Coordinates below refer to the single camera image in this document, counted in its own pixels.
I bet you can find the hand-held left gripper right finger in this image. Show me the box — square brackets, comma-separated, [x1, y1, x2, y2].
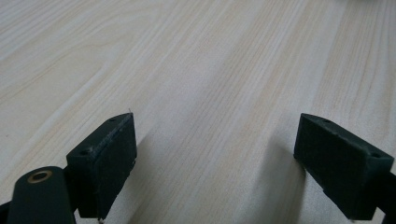
[293, 112, 395, 221]

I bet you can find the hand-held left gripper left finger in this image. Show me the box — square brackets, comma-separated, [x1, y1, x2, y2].
[65, 112, 138, 220]

